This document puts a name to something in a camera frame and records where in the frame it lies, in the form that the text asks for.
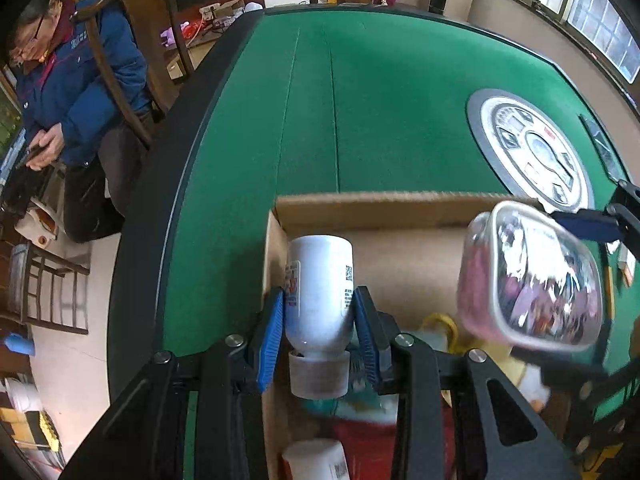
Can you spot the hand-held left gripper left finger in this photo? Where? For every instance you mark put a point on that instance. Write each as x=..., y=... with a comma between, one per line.
x=267, y=345

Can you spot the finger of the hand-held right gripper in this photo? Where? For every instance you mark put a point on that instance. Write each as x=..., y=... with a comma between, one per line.
x=585, y=224
x=575, y=367

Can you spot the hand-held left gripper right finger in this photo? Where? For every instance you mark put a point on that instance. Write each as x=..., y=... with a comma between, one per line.
x=365, y=340

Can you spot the pale yellow case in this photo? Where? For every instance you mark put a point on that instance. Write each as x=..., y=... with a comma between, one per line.
x=522, y=380

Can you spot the teal tissue pack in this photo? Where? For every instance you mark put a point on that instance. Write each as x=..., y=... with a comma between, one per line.
x=362, y=402

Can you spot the large white bottle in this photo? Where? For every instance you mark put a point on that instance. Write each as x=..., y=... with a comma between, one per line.
x=317, y=290

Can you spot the pink clear pouch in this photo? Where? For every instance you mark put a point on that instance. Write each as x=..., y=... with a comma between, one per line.
x=530, y=280

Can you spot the yellow clip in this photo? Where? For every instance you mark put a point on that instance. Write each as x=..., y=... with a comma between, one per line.
x=442, y=317

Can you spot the cardboard box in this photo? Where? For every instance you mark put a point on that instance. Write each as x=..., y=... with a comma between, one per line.
x=400, y=260

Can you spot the white bottle red label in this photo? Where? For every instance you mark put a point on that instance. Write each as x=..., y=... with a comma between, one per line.
x=312, y=460

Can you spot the round table control panel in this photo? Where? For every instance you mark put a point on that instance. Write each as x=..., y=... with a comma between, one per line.
x=530, y=150

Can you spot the red packet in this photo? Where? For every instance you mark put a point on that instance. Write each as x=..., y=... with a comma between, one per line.
x=367, y=445

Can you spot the window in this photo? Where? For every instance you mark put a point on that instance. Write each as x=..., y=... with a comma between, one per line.
x=590, y=5

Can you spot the dark wooden stool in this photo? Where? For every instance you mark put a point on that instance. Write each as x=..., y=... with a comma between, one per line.
x=50, y=265

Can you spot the blue plastic object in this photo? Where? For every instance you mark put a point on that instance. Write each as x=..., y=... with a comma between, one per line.
x=20, y=346

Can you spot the white bucket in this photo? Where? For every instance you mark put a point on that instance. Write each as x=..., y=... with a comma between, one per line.
x=22, y=395

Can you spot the small cardboard carton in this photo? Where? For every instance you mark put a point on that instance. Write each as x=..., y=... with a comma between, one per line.
x=222, y=9

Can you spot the wooden armchair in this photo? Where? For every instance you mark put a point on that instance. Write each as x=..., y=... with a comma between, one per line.
x=145, y=5

